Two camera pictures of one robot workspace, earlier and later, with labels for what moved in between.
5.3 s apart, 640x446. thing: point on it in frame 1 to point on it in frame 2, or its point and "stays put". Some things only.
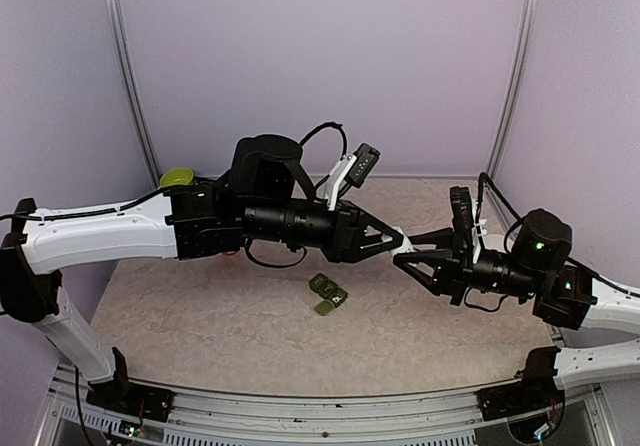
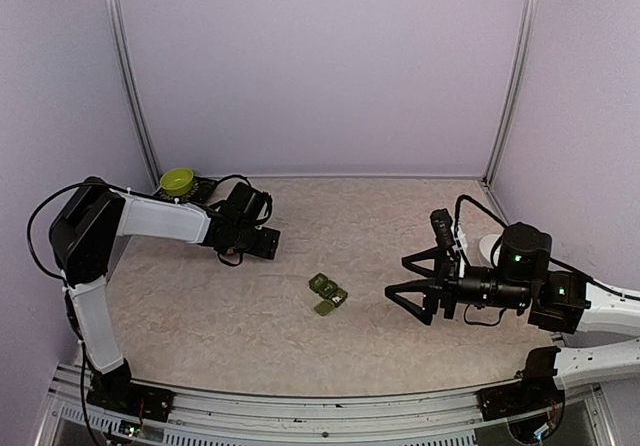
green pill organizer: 333,296 stays put
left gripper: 348,238 to 268,246
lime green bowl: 176,176 stays put
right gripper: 451,279 to 443,288
